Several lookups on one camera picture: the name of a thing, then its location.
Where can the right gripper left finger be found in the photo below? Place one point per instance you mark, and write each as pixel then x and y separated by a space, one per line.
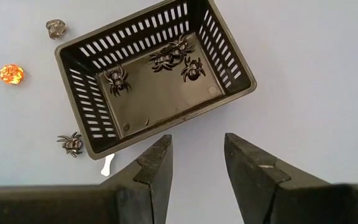
pixel 141 193

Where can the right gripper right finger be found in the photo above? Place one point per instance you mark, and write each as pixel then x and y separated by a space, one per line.
pixel 259 186

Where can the small white plastic bone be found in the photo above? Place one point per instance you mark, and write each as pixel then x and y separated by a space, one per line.
pixel 107 165

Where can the black slotted plastic basket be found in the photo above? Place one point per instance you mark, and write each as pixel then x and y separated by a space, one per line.
pixel 166 93

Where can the orange clear plastic pumpkin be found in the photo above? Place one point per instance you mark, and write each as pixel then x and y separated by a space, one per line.
pixel 11 74

